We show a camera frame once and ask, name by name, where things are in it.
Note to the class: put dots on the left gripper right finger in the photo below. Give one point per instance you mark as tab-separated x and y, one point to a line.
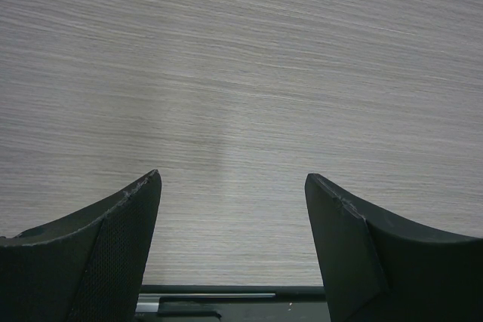
379	266

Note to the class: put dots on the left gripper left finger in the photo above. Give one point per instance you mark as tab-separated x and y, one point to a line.
86	266

